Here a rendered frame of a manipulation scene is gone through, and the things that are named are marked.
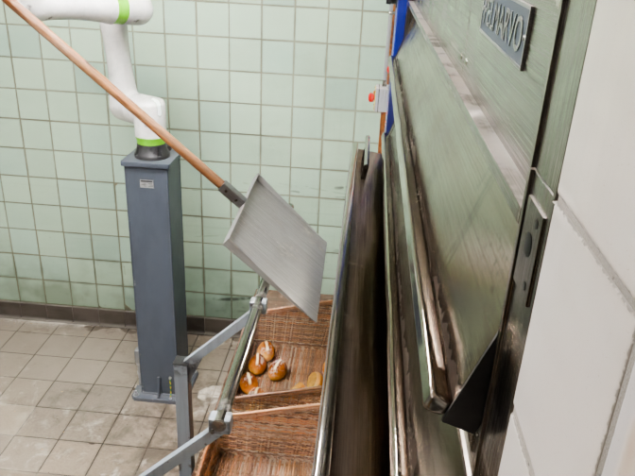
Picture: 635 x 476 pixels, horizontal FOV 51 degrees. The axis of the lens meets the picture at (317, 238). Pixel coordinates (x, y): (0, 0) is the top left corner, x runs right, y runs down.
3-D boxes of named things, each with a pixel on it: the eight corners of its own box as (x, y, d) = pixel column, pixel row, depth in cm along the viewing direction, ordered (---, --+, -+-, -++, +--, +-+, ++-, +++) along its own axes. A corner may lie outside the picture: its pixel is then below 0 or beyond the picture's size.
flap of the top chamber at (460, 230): (399, 65, 218) (427, 7, 210) (469, 429, 55) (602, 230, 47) (387, 59, 217) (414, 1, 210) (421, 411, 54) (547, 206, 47)
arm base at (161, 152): (148, 142, 297) (148, 128, 295) (181, 144, 296) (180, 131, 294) (128, 160, 273) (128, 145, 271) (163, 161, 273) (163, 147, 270)
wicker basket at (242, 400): (368, 352, 262) (374, 292, 251) (368, 452, 211) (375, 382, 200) (248, 342, 265) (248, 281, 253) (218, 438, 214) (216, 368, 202)
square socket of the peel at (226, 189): (216, 190, 205) (223, 182, 203) (219, 186, 208) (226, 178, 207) (238, 209, 207) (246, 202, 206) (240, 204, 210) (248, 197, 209)
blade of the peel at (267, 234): (222, 245, 184) (229, 238, 183) (253, 178, 233) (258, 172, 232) (316, 323, 192) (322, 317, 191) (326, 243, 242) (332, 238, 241)
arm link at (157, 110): (150, 134, 287) (147, 91, 279) (173, 142, 278) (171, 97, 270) (125, 140, 278) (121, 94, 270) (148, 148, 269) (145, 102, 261)
